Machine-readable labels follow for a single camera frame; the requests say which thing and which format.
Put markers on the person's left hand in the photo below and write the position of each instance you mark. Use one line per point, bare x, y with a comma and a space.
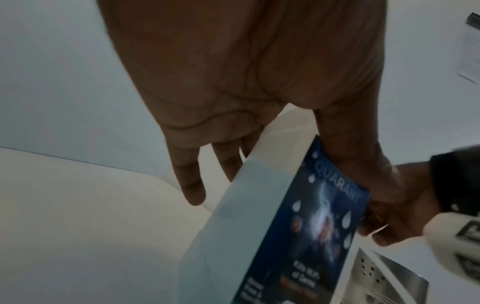
243, 59

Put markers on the person's right hand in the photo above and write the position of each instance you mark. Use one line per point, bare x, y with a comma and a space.
405, 219

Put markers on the large white bottle blue label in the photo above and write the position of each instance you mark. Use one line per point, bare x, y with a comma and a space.
255, 231

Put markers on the white marker cube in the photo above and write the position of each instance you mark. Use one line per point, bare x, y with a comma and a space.
450, 237

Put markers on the black right wristband with markers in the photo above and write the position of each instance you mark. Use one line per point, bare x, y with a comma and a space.
457, 181

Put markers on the perforated steel utensil holder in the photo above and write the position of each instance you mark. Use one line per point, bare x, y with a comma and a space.
382, 282

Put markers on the white paper wall notice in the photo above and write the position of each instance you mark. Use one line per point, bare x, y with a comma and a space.
467, 53

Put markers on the black wall device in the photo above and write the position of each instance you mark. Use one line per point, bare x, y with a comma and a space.
474, 19

